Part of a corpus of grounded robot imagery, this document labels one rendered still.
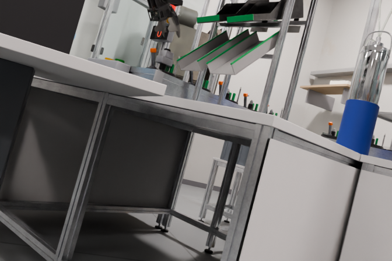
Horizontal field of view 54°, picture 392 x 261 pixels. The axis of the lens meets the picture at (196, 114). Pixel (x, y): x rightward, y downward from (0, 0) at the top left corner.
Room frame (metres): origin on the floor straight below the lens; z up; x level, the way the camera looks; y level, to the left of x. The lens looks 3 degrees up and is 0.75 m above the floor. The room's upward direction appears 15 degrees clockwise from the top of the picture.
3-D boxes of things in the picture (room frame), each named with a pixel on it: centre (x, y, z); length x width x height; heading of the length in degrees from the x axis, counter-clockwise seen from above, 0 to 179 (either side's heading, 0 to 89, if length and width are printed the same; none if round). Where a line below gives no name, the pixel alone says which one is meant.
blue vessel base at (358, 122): (1.88, -0.78, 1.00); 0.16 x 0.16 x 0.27
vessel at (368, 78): (1.88, -0.78, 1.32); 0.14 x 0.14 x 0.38
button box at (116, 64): (1.57, 0.40, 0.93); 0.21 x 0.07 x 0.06; 49
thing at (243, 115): (2.01, -0.10, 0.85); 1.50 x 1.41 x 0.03; 49
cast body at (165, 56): (1.68, 0.19, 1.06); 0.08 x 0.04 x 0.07; 137
